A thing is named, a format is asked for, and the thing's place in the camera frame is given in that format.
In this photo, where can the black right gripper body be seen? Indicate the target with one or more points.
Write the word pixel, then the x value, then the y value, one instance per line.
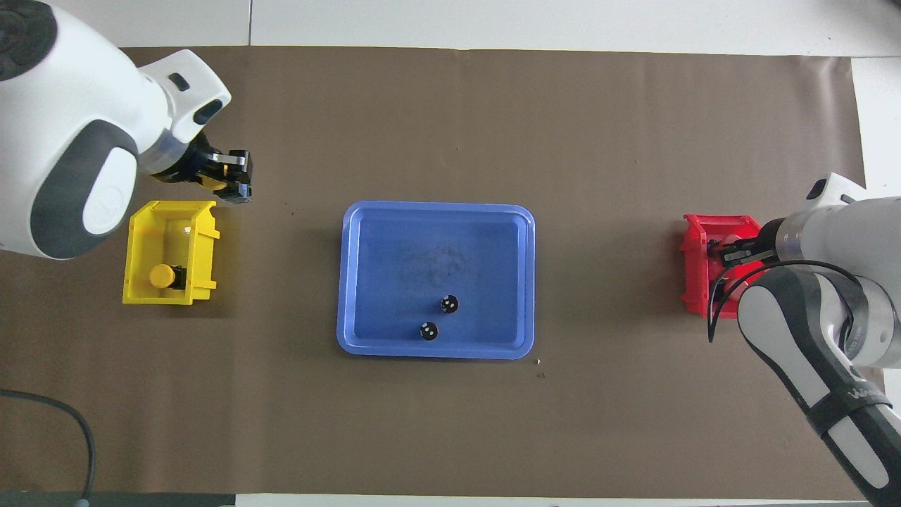
pixel 769 243

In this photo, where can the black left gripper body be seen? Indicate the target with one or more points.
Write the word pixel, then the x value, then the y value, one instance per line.
pixel 197 165

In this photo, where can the yellow push button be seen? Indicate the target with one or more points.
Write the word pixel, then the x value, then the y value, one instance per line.
pixel 162 276
pixel 211 182

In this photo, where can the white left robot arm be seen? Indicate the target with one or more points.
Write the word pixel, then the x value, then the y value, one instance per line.
pixel 70 91

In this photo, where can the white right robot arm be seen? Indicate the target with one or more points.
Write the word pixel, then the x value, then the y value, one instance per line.
pixel 795 331

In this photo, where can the red plastic bin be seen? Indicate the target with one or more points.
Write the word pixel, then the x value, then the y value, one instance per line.
pixel 697 282

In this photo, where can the yellow plastic bin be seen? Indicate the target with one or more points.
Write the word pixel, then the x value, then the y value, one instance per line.
pixel 137 239

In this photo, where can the brown paper table mat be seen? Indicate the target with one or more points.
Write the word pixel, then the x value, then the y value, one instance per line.
pixel 598 141

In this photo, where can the blue plastic tray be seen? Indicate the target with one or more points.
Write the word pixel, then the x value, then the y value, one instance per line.
pixel 394 282

